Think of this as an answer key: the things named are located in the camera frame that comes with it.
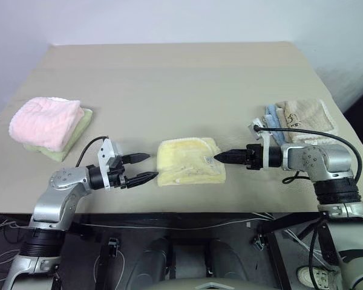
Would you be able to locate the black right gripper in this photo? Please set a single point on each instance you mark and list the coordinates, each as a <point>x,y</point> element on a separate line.
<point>254,157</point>

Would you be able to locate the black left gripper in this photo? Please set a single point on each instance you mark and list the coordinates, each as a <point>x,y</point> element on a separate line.
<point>118,178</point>

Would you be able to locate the yellow towel with white trim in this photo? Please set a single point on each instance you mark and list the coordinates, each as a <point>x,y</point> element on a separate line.
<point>181,160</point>

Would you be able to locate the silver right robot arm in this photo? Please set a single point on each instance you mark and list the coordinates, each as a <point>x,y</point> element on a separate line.
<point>335,157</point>

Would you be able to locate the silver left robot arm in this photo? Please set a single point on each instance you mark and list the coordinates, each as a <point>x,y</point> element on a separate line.
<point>60,181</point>

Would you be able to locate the blue folded towel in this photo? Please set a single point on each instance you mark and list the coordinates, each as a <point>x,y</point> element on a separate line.
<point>273,116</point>

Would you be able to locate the green folded towel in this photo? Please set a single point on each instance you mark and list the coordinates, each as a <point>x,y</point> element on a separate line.
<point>81,124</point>

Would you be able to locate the beige folded towel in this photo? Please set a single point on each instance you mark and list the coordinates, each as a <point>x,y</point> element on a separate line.
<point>308,117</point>

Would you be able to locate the pink fluffy folded towel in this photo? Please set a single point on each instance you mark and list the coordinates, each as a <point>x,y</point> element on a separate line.
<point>45,121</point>

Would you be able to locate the dark rounded robot leg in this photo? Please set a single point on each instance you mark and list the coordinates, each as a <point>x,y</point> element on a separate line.
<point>154,259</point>
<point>227,259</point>

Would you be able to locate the black metal table leg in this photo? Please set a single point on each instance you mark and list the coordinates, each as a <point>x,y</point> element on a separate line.
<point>276,259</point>

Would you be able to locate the grey robot torso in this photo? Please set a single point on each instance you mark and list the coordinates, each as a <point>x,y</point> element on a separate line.
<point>211,287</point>

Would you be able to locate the white shoe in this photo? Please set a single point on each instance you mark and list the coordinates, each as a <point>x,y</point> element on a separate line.
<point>308,273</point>

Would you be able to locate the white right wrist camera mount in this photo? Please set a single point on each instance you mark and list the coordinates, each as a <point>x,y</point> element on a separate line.
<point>265,142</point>

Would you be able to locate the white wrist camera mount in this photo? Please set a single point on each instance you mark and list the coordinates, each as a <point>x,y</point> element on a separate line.
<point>106,151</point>
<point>265,142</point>

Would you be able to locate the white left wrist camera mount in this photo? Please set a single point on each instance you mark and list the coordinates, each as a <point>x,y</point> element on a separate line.
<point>106,151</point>

